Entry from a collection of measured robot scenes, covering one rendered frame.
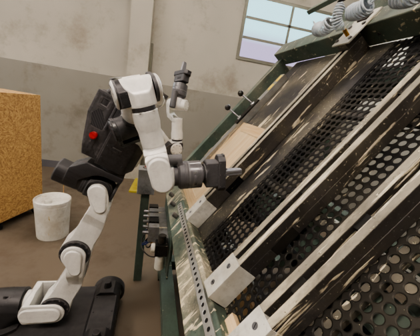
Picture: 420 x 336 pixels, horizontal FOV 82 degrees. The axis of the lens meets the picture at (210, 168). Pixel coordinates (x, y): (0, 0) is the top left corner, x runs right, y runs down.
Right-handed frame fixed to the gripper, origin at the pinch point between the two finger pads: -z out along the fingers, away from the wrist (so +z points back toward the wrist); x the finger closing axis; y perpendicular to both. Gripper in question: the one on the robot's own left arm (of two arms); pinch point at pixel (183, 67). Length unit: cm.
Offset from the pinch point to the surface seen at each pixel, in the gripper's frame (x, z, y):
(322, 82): 77, 14, -13
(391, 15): 98, -8, -12
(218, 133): 0, 31, -42
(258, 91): 19, -4, -54
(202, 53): -173, -128, -169
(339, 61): 82, 4, -15
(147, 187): -29, 77, -9
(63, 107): -323, -4, -33
